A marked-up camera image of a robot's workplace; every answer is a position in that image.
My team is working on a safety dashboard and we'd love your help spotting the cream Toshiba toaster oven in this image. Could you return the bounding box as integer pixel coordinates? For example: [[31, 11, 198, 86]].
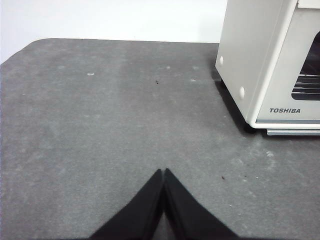
[[214, 0, 320, 137]]

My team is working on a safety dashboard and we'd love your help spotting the wire oven rack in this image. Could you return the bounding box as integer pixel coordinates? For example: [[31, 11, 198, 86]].
[[291, 72, 320, 96]]

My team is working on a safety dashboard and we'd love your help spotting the glass-window oven door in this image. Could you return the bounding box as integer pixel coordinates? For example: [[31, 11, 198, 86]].
[[254, 0, 320, 125]]

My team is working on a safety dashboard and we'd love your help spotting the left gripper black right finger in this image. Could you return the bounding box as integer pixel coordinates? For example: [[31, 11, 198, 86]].
[[163, 167, 238, 240]]

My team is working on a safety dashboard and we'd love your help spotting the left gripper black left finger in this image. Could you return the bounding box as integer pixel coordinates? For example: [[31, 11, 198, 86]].
[[91, 168, 165, 240]]

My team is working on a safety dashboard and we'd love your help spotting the metal oven crumb tray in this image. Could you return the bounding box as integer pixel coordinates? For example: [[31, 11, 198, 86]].
[[266, 128, 320, 137]]

